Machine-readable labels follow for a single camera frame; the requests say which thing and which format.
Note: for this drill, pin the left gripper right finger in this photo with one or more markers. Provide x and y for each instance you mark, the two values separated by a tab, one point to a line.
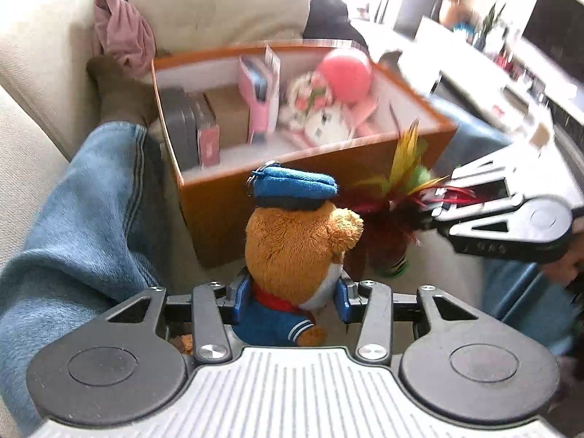
374	307

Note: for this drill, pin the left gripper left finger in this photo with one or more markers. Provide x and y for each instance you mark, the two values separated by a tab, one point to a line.
201	323

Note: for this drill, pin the red feather toy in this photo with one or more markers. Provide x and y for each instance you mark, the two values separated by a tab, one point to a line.
389	205

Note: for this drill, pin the brown bear plush blue hat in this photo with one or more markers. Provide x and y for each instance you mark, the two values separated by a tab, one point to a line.
296	241

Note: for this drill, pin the brown photo card box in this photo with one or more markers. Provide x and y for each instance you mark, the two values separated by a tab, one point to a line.
207	130

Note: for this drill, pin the dark grey box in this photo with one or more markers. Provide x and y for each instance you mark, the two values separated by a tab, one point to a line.
181	126

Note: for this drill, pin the white crochet bunny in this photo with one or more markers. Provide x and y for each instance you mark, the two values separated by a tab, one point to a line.
309	91

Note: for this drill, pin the pink ball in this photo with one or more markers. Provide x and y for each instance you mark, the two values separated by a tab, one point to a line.
348	71

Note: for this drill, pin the person's right hand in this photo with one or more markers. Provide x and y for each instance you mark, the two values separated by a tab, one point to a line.
564	271

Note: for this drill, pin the orange storage box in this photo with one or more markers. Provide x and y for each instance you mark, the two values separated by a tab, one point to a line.
212	199

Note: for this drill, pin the person's left leg jeans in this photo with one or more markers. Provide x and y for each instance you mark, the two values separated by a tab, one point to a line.
101	237

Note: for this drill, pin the white coffee table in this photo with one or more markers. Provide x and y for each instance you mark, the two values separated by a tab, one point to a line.
436	61

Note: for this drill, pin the black tv screen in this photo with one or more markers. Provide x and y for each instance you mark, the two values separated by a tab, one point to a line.
556	29

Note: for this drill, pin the brown cardboard box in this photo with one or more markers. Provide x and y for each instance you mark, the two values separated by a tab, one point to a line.
231	113

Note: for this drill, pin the person's brown sock foot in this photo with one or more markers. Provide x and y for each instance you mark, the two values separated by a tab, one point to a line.
122	98

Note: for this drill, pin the black clothing pile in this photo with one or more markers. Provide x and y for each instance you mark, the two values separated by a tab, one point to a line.
329	20

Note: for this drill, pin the pink velvet cloth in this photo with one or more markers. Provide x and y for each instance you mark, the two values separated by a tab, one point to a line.
121	32

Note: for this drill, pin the beige cushion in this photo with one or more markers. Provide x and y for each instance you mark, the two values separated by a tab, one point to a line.
185	25

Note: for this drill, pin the beige sofa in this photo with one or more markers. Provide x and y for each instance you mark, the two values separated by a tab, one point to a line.
48	108

